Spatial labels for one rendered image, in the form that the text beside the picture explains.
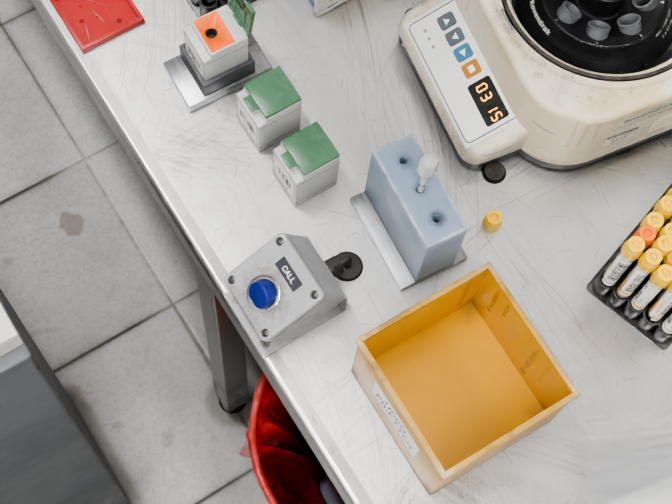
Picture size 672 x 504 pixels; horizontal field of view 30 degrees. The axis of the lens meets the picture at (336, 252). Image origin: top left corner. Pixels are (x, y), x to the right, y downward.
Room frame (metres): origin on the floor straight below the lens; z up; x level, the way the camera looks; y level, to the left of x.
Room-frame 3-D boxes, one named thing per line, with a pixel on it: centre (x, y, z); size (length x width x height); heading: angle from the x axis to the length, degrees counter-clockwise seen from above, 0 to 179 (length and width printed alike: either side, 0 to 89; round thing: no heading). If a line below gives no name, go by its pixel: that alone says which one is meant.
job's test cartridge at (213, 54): (0.56, 0.14, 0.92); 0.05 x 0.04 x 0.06; 128
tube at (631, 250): (0.40, -0.25, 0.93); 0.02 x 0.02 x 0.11
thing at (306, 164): (0.47, 0.04, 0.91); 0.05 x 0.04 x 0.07; 130
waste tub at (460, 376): (0.28, -0.12, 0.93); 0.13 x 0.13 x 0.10; 40
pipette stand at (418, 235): (0.43, -0.06, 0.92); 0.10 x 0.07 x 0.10; 35
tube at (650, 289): (0.38, -0.28, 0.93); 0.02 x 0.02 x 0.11
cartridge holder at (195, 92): (0.56, 0.14, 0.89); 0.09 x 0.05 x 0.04; 128
